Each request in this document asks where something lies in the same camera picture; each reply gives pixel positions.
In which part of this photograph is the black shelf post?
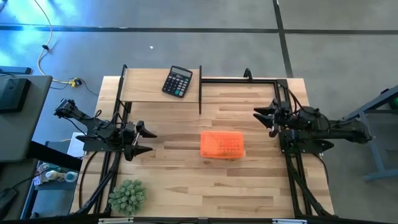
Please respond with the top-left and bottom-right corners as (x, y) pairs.
(198, 65), (203, 115)
(116, 63), (129, 104)

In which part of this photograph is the orange translucent box lid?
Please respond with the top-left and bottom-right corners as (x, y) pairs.
(199, 130), (246, 160)

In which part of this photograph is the black metal table frame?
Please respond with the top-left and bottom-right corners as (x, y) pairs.
(70, 77), (335, 219)

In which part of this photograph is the black desk calculator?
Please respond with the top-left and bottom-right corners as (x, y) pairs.
(161, 65), (194, 99)

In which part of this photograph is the yellow floor cable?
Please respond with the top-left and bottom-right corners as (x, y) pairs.
(32, 0), (76, 85)

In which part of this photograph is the green artificial plant ball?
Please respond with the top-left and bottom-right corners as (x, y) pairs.
(107, 179), (148, 217)

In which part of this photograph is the grey desk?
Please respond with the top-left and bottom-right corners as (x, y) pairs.
(0, 74), (54, 163)

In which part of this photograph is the white bottle teal cap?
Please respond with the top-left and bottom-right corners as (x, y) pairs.
(44, 170), (80, 184)

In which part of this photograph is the white frame bracket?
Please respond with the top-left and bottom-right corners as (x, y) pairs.
(271, 218), (307, 224)
(98, 217), (135, 224)

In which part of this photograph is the blue-grey metal stand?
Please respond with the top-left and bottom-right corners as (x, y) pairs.
(343, 85), (398, 182)

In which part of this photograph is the black box device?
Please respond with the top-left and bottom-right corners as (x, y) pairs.
(0, 77), (32, 114)

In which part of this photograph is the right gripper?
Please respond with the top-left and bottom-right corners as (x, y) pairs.
(252, 100), (295, 134)

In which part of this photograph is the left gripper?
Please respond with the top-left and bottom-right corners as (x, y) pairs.
(119, 120), (158, 162)

